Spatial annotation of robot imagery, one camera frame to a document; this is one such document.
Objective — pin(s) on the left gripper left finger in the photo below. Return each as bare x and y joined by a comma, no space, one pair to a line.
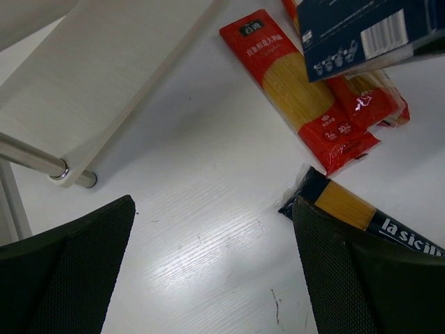
62,280

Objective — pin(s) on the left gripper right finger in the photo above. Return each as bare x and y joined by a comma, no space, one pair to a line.
359,283

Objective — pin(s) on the dark blue Barilla pasta box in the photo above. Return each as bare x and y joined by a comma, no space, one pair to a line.
346,37

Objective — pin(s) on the white two-tier shelf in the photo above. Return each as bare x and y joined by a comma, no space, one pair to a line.
74,71

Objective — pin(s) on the dark blue La Sicilia spaghetti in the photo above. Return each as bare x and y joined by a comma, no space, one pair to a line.
344,205

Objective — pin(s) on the red spaghetti bag back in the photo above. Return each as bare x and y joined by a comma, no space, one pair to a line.
368,98

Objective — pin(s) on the red spaghetti bag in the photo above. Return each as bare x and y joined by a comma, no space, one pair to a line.
310,109
368,98

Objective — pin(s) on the red spaghetti bag front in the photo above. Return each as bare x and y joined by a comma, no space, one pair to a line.
310,109

